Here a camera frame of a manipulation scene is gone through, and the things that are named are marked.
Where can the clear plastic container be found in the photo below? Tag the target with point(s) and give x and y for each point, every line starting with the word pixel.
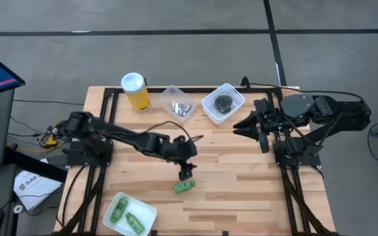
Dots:
pixel 167 95

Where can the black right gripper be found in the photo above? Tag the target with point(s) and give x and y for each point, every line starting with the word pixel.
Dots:
pixel 269 116

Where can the yellow canister with white lid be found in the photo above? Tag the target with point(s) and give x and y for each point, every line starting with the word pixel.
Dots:
pixel 136 95

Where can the white mesh basket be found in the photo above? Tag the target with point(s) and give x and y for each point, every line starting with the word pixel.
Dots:
pixel 208 106

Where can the white tape roll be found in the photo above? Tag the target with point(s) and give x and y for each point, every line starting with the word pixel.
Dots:
pixel 15 209

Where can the white printed paper booklet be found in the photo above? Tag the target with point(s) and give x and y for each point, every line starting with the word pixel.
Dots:
pixel 34 193

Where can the black aluminium table frame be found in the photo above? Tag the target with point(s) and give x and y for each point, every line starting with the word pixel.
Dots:
pixel 195 89

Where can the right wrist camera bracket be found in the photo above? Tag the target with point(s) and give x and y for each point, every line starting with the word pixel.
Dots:
pixel 264 144

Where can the white sticker label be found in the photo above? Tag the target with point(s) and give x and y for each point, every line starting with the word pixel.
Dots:
pixel 293 87

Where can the white plastic tray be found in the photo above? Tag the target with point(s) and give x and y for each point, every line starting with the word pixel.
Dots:
pixel 143 206

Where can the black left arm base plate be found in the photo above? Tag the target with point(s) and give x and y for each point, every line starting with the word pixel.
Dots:
pixel 87 160

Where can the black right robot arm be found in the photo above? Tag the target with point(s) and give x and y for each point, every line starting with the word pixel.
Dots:
pixel 340 111

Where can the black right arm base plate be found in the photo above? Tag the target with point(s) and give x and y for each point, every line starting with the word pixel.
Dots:
pixel 304 160

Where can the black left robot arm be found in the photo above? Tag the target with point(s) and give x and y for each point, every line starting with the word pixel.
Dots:
pixel 123 134

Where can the green travel bottle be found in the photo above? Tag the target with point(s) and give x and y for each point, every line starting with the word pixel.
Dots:
pixel 183 187
pixel 134 223
pixel 119 210

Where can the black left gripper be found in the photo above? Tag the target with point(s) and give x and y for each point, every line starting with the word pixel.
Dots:
pixel 179 150

